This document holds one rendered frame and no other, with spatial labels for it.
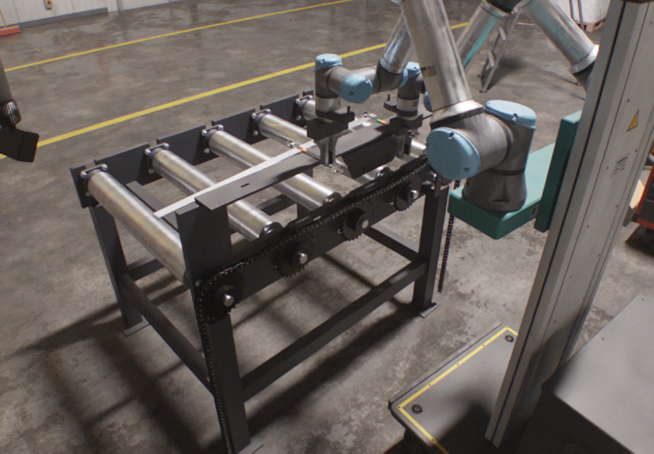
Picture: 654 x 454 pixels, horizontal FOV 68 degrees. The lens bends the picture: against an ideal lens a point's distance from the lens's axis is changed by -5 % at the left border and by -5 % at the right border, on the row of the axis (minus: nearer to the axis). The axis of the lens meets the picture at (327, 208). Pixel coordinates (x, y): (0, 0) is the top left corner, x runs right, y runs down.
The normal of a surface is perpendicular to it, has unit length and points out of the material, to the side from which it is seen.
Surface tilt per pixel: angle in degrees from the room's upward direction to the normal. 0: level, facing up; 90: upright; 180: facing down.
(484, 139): 58
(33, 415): 0
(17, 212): 0
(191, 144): 90
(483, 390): 0
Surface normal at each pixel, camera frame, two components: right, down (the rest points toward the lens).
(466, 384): 0.00, -0.84
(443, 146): -0.78, 0.43
